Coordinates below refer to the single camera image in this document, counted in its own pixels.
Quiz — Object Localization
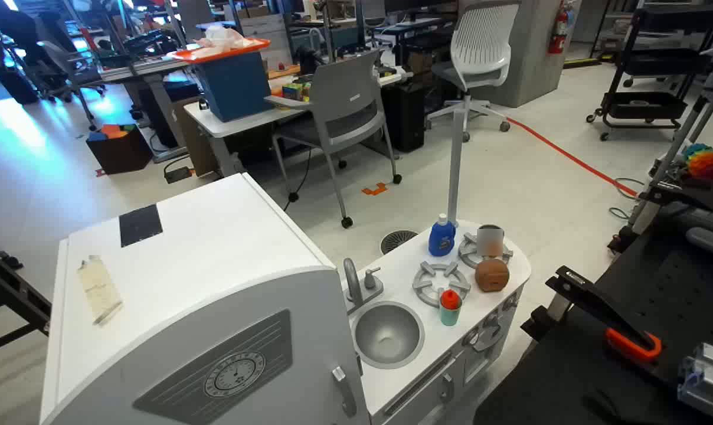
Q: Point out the brown round ball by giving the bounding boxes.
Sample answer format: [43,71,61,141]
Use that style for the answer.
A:
[471,258,513,296]

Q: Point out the paper label tag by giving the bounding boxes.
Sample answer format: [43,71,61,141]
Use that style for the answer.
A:
[75,253,124,329]

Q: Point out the grey toy burner under can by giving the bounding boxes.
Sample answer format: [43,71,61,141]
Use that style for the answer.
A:
[456,232,514,271]

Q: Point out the grey upright pole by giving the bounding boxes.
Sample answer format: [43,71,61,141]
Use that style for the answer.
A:
[443,115,470,232]

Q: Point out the black clamp orange handle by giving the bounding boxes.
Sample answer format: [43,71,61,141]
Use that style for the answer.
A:
[543,265,666,368]

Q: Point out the white office chair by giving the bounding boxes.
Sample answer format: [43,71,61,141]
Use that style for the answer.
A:
[425,2,523,143]

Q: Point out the round dark floor cover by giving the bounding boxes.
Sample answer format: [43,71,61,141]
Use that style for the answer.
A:
[377,226,419,258]

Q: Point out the silver metal bracket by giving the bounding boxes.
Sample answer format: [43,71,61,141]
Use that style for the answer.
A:
[676,339,713,425]

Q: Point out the black trash bin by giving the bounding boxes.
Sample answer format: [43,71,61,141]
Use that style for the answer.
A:
[379,76,434,155]

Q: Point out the small orange floor scrap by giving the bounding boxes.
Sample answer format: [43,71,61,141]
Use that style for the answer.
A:
[359,179,391,198]

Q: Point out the black utility cart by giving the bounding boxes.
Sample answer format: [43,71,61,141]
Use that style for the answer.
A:
[586,0,713,143]

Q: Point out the small bottle red cap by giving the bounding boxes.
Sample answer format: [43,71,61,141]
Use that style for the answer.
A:
[436,288,466,329]

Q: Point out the red fire extinguisher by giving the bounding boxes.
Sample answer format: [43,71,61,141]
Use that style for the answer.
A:
[548,0,571,57]

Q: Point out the black square panel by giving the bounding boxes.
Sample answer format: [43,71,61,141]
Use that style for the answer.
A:
[117,203,166,250]

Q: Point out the open tin can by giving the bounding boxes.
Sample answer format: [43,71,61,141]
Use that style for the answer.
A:
[475,221,507,259]

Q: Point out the white toy kitchen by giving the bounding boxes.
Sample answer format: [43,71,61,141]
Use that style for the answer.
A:
[37,173,533,425]

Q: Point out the grey toy faucet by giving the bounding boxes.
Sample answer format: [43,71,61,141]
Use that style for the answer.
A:
[339,256,385,315]

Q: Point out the round metal sink bowl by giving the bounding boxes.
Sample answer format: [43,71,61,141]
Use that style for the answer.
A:
[352,299,428,368]

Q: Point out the grey toy burner empty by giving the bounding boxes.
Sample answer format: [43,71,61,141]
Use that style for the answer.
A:
[411,259,475,309]

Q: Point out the white work table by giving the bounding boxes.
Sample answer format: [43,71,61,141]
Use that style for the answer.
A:
[181,64,412,177]

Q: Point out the black box orange items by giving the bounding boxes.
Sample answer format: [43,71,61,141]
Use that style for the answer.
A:
[84,122,156,177]

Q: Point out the colourful feather duster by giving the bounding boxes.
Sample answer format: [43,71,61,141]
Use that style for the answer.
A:
[680,141,713,188]

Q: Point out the orange bin lid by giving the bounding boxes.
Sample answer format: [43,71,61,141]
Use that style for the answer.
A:
[172,36,274,66]

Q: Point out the grey office chair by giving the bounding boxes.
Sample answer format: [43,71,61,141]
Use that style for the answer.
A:
[268,50,406,232]

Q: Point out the blue storage bin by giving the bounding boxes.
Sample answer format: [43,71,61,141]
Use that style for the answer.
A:
[190,50,274,122]

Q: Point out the black metal frame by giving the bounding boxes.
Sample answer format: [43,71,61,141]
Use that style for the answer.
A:
[0,230,54,358]

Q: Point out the orange floor cable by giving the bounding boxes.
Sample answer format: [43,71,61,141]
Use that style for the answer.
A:
[502,115,641,200]

